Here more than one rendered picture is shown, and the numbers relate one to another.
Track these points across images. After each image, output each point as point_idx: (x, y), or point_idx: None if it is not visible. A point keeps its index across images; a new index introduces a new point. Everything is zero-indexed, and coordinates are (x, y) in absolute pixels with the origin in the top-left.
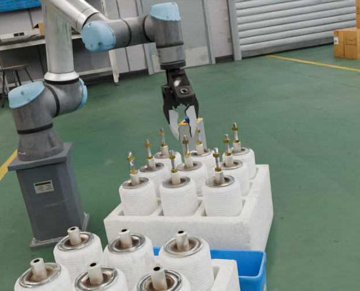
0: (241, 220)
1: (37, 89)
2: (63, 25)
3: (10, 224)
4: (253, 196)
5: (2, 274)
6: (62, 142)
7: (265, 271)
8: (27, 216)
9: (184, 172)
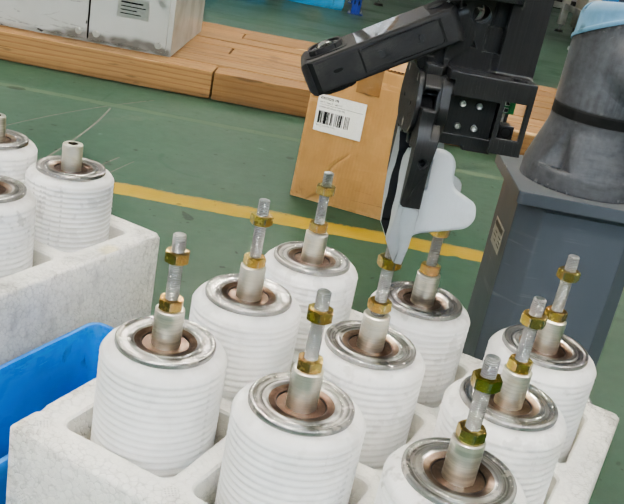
0: (29, 417)
1: (611, 11)
2: None
3: None
4: (169, 501)
5: (366, 307)
6: (595, 181)
7: None
8: None
9: (324, 329)
